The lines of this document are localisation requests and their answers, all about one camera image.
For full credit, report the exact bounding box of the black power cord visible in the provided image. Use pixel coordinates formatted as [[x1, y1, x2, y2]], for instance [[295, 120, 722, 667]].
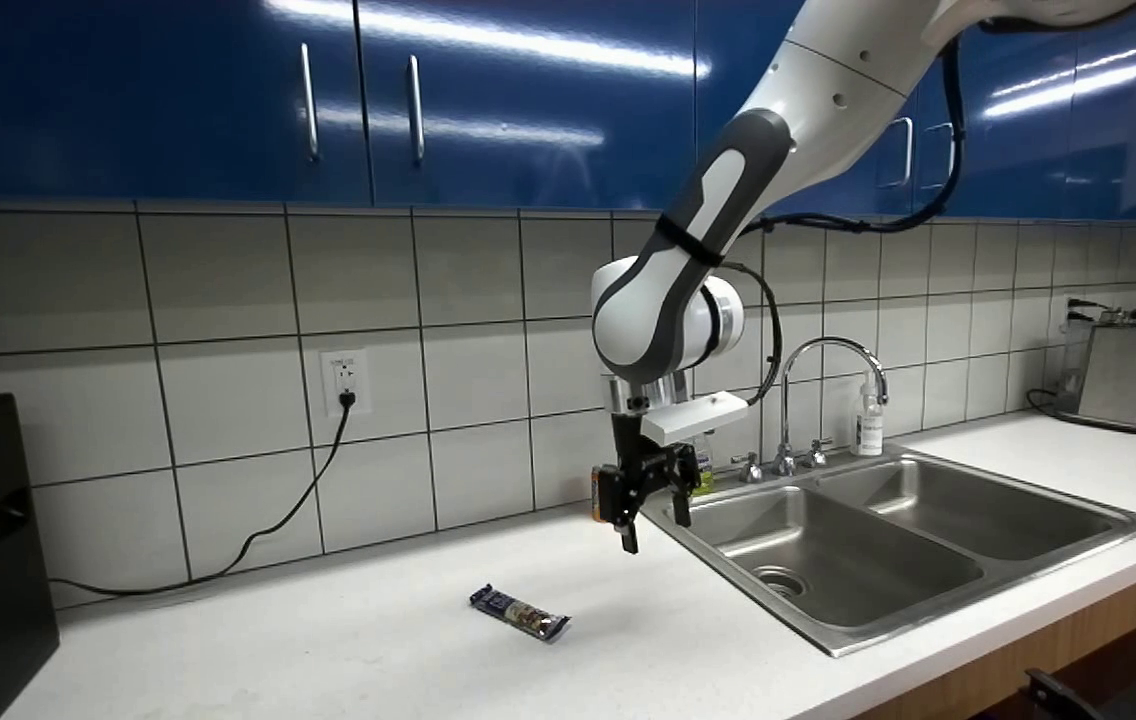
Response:
[[48, 388, 359, 602]]

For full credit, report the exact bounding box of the white wall power outlet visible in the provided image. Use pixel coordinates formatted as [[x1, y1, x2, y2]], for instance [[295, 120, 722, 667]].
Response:
[[319, 349, 374, 413]]

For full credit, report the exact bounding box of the silver coffee machine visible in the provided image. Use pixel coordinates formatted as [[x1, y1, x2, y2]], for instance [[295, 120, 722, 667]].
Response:
[[1059, 297, 1136, 449]]

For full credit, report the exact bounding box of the silver cabinet handle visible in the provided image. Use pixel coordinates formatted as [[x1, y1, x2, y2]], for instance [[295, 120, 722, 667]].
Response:
[[295, 39, 324, 166], [403, 52, 426, 167], [892, 115, 921, 189], [928, 120, 959, 185]]

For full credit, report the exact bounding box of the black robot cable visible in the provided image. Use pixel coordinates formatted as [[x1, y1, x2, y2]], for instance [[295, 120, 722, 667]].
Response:
[[713, 35, 977, 413]]

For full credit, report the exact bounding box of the stainless steel double sink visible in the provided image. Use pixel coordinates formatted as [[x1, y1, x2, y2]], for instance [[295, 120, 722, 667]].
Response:
[[628, 445, 1136, 662]]

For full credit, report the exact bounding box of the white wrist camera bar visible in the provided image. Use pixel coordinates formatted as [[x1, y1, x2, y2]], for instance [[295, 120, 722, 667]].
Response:
[[638, 388, 753, 454]]

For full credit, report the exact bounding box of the white pump soap bottle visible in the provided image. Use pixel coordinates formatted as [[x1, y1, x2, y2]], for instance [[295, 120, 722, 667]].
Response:
[[851, 394, 892, 459]]

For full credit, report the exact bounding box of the chrome gooseneck faucet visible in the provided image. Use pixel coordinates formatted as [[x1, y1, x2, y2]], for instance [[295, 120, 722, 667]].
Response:
[[772, 333, 892, 477]]

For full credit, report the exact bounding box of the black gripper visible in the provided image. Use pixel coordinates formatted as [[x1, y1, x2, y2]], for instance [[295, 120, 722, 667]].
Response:
[[592, 413, 703, 559]]

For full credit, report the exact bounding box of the black chair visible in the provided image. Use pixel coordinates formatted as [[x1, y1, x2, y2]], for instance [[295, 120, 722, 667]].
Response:
[[1018, 663, 1136, 720]]

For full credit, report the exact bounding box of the wooden base cabinet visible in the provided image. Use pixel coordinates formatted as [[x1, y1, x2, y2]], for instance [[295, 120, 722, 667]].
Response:
[[861, 553, 1136, 720]]

